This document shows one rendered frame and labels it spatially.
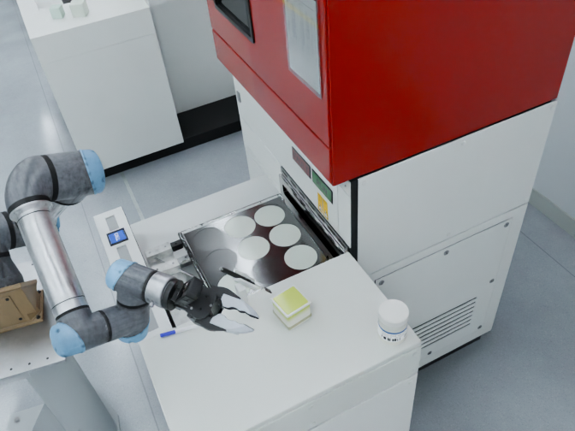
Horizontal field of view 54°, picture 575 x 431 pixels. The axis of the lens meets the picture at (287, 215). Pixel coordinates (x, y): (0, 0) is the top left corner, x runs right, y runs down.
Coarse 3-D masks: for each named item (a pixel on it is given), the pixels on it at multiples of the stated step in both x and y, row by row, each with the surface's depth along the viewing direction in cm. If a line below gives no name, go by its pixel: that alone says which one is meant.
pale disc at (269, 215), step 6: (258, 210) 184; (264, 210) 184; (270, 210) 184; (276, 210) 184; (282, 210) 183; (258, 216) 182; (264, 216) 182; (270, 216) 182; (276, 216) 181; (282, 216) 181; (258, 222) 180; (264, 222) 180; (270, 222) 180; (276, 222) 179
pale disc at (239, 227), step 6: (240, 216) 183; (246, 216) 183; (228, 222) 181; (234, 222) 181; (240, 222) 181; (246, 222) 181; (252, 222) 180; (228, 228) 179; (234, 228) 179; (240, 228) 179; (246, 228) 179; (252, 228) 178; (228, 234) 177; (234, 234) 177; (240, 234) 177; (246, 234) 177
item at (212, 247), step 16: (256, 208) 185; (208, 224) 181; (224, 224) 181; (256, 224) 180; (192, 240) 177; (208, 240) 176; (224, 240) 175; (240, 240) 175; (304, 240) 173; (208, 256) 171; (224, 256) 171; (272, 256) 169; (320, 256) 168; (208, 272) 166; (240, 272) 166; (256, 272) 165; (272, 272) 164; (288, 272) 164
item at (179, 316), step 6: (162, 258) 175; (168, 258) 175; (150, 264) 173; (156, 264) 173; (180, 276) 169; (174, 312) 159; (180, 312) 159; (186, 312) 159; (174, 318) 158; (180, 318) 157; (186, 318) 157
